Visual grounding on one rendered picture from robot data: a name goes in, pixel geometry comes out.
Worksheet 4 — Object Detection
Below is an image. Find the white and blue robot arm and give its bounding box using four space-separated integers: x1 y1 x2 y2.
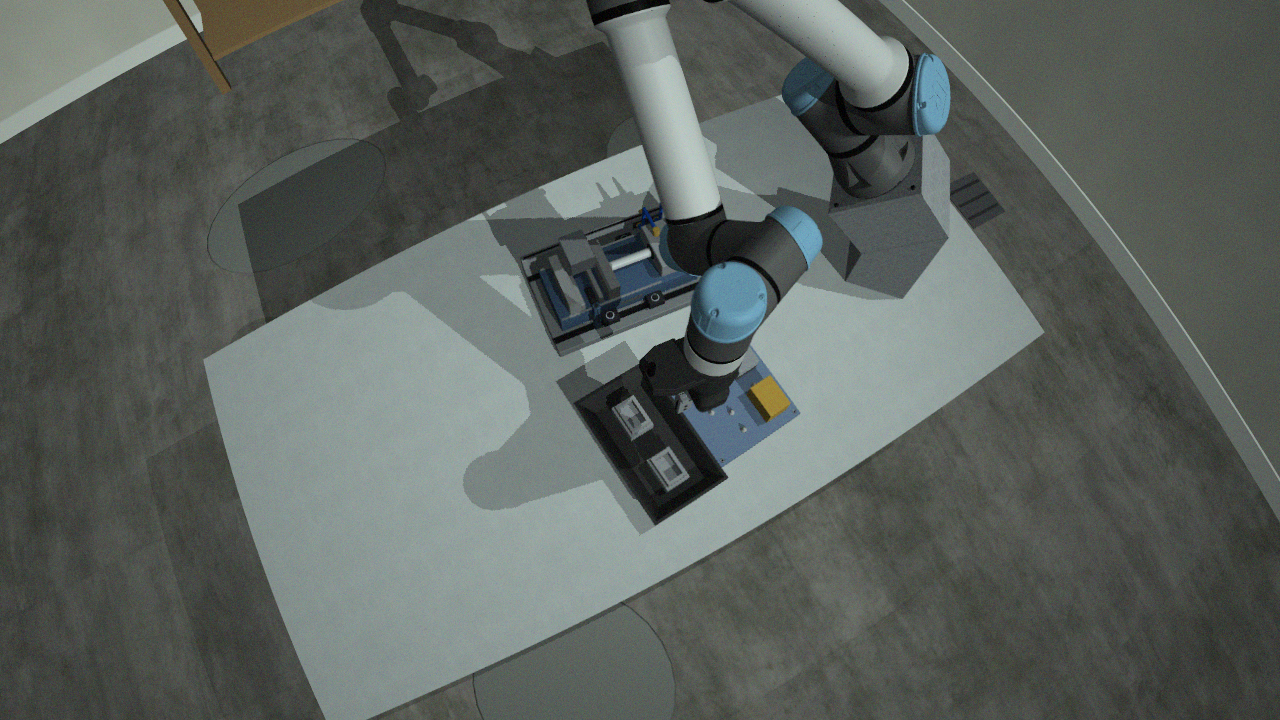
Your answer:
586 0 950 364

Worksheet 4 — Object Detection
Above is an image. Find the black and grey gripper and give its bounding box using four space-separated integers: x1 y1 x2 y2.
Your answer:
639 328 746 414

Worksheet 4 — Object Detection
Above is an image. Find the yellow rectangular block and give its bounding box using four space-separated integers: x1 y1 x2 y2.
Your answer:
748 375 790 423

